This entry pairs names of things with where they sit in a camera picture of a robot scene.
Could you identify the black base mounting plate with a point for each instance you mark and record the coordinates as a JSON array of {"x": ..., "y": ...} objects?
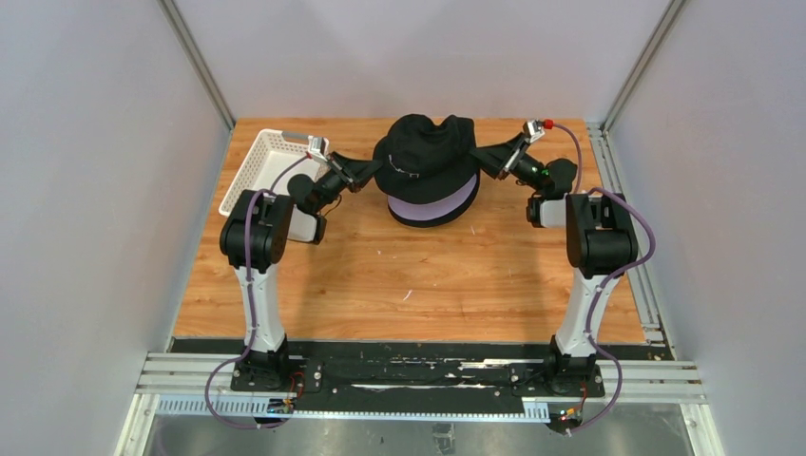
[{"x": 411, "y": 377}]

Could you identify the white perforated plastic basket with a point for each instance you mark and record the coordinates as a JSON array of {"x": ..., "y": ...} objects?
[{"x": 264, "y": 170}]

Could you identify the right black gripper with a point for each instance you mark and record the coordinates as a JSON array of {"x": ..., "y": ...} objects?
[{"x": 501, "y": 159}]

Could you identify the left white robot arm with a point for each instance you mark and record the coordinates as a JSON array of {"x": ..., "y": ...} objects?
[{"x": 254, "y": 238}]

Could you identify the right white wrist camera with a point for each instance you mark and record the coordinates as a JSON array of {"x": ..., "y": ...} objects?
[{"x": 534, "y": 130}]

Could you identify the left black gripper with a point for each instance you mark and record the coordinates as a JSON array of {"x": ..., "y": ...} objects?
[{"x": 352, "y": 174}]

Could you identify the beige bucket hat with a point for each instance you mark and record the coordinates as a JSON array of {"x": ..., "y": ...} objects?
[{"x": 440, "y": 221}]

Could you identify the cream straw-coloured bucket hat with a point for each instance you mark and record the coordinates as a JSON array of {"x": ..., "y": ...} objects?
[{"x": 423, "y": 161}]

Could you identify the white slotted cable duct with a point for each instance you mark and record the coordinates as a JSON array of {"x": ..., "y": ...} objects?
[{"x": 232, "y": 407}]

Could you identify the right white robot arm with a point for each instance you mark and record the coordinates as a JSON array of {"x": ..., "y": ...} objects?
[{"x": 601, "y": 246}]

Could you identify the lavender bucket hat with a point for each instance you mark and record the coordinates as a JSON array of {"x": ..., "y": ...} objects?
[{"x": 438, "y": 209}]

